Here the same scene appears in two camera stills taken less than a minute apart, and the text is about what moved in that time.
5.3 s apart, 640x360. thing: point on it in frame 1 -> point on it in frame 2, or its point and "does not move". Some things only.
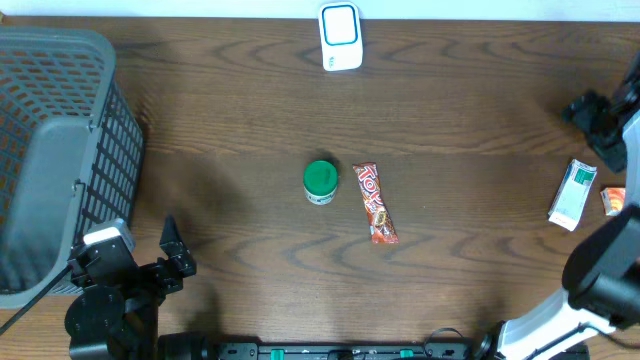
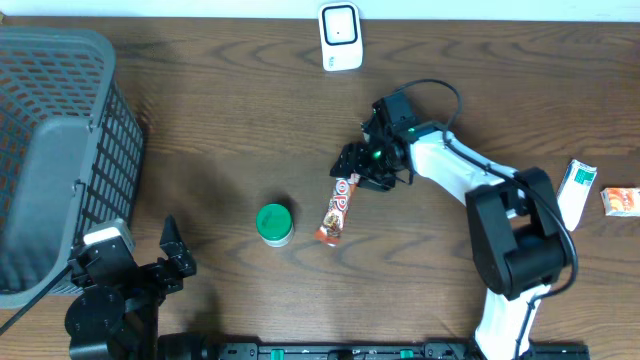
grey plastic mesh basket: [71, 155] does not move
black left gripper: [167, 277] does not move
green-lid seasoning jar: [320, 180] -> [274, 224]
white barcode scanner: [341, 40] does not move
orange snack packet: [613, 199] does not move
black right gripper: [582, 110] -> [351, 160]
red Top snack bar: [381, 226] -> [333, 221]
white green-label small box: [571, 194] does not move
